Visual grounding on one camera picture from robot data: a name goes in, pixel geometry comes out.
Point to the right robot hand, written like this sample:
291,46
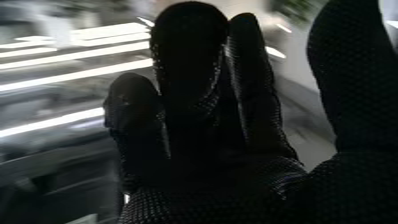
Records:
213,150

